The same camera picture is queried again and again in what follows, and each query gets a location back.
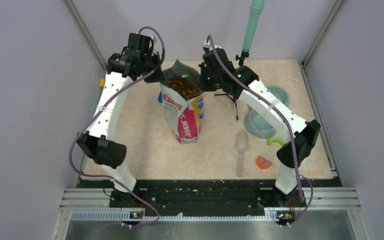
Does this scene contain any yellow clip on frame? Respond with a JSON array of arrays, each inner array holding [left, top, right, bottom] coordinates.
[[99, 78, 105, 88]]

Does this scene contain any teal double pet bowl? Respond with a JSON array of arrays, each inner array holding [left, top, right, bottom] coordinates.
[[243, 85, 290, 140]]

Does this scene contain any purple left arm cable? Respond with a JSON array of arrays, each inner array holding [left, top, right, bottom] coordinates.
[[68, 26, 166, 229]]

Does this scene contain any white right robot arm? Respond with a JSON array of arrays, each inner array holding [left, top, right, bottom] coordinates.
[[199, 36, 321, 206]]

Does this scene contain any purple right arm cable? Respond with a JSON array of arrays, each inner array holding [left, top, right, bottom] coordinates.
[[206, 34, 313, 227]]

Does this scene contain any aluminium frame rail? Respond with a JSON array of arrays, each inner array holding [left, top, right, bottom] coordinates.
[[60, 187, 361, 222]]

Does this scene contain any pink pet food bag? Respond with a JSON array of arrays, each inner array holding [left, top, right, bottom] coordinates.
[[160, 59, 204, 144]]

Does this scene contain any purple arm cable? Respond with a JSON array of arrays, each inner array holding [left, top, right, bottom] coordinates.
[[206, 34, 313, 227], [68, 26, 166, 229]]

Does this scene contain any orange semicircle toy block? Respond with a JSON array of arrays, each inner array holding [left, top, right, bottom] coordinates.
[[256, 155, 273, 170]]

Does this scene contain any blue toy block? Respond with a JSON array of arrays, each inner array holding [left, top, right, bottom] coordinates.
[[157, 91, 163, 103]]

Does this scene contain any black tripod stand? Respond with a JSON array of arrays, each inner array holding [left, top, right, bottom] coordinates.
[[215, 48, 243, 121]]

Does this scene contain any green curved toy piece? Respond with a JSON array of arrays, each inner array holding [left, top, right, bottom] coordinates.
[[266, 137, 285, 146]]

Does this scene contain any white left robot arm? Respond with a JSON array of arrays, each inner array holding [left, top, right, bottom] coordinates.
[[76, 33, 163, 207]]

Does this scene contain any clear plastic scoop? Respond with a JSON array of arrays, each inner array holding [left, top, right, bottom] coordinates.
[[234, 129, 249, 177]]

